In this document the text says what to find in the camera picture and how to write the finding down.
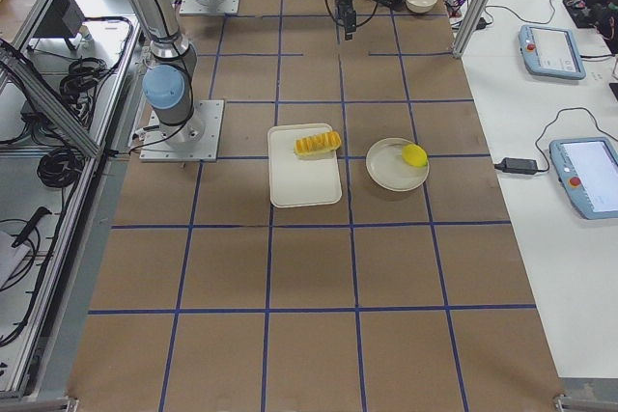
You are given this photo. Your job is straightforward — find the orange striped bread loaf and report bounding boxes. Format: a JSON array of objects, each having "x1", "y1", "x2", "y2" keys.
[{"x1": 294, "y1": 130, "x2": 342, "y2": 156}]

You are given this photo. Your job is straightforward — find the aluminium frame post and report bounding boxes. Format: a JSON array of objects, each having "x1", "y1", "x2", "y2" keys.
[{"x1": 451, "y1": 0, "x2": 512, "y2": 59}]

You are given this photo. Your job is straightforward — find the white rectangular tray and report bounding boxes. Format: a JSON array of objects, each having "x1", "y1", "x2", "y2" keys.
[{"x1": 267, "y1": 123, "x2": 342, "y2": 208}]

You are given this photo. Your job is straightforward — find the yellow lemon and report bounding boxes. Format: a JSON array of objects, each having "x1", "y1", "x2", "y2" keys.
[{"x1": 401, "y1": 144, "x2": 428, "y2": 168}]

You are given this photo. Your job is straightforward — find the black power adapter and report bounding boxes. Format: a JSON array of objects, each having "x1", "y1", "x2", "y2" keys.
[{"x1": 493, "y1": 157, "x2": 539, "y2": 175}]

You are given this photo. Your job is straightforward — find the blue teach pendant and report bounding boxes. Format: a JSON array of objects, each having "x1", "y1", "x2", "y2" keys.
[
  {"x1": 549, "y1": 137, "x2": 617, "y2": 220},
  {"x1": 519, "y1": 24, "x2": 586, "y2": 80}
]

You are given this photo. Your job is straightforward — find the far blue teach pendant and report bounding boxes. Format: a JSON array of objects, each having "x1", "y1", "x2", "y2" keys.
[{"x1": 519, "y1": 24, "x2": 586, "y2": 80}]

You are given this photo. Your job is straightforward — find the cream round plate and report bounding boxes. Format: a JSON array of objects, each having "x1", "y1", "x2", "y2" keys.
[{"x1": 366, "y1": 138, "x2": 430, "y2": 192}]

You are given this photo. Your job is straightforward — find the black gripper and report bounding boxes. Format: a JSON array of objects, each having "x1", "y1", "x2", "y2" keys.
[{"x1": 334, "y1": 0, "x2": 356, "y2": 41}]

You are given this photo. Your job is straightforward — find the near blue teach pendant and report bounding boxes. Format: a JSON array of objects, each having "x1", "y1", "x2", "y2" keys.
[{"x1": 549, "y1": 137, "x2": 617, "y2": 220}]

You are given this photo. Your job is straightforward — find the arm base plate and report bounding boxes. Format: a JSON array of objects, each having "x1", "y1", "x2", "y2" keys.
[
  {"x1": 179, "y1": 0, "x2": 239, "y2": 16},
  {"x1": 139, "y1": 99, "x2": 224, "y2": 162}
]

